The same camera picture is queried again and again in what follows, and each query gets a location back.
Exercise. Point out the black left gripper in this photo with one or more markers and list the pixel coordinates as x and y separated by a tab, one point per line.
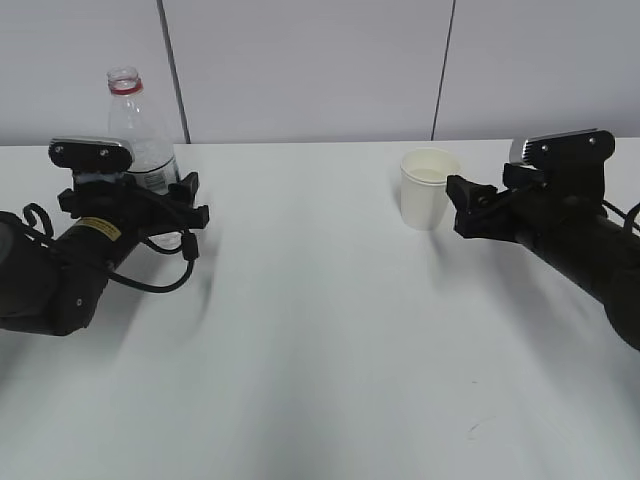
134	209

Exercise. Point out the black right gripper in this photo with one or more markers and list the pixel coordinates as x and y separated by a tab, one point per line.
515	215

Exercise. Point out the white paper cup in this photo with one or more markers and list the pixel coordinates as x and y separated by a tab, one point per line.
423	198

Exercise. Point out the clear plastic water bottle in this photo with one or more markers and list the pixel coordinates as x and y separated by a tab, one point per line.
135	118

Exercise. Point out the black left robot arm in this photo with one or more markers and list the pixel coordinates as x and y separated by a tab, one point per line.
51	285

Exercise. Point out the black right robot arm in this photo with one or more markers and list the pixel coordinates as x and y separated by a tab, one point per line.
602	258

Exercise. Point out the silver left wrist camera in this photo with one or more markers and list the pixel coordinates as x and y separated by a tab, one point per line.
92	159

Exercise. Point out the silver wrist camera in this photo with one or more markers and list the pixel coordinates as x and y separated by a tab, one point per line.
92	159
569	164

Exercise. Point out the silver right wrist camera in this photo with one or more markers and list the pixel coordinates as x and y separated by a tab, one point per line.
569	164

